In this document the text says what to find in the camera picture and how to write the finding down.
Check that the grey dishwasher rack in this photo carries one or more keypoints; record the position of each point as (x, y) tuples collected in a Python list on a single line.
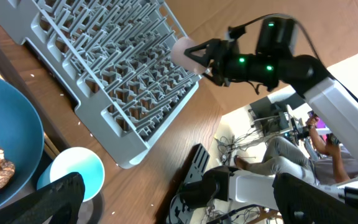
[(113, 56)]

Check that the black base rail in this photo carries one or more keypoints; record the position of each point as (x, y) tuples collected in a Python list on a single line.
[(191, 171)]

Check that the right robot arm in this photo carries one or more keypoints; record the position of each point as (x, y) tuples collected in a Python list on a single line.
[(273, 61)]

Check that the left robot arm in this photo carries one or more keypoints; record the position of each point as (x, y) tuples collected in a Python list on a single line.
[(228, 183)]

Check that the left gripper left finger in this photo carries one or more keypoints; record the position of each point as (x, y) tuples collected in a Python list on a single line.
[(57, 202)]

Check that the brown serving tray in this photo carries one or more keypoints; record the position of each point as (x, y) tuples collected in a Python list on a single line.
[(8, 74)]

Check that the pink cup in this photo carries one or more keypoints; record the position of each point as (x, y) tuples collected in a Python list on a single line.
[(178, 56)]

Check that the seated person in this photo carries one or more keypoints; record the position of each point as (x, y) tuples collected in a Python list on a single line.
[(282, 156)]

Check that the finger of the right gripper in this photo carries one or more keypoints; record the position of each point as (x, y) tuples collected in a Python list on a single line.
[(209, 47), (214, 76)]

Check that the light blue cup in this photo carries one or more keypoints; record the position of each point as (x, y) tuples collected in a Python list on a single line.
[(76, 159)]

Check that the dark blue bowl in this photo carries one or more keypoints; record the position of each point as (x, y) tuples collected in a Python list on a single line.
[(21, 138)]

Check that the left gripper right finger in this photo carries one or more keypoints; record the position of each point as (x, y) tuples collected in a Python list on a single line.
[(301, 202)]

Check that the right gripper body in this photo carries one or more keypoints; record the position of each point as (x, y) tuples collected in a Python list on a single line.
[(230, 66)]

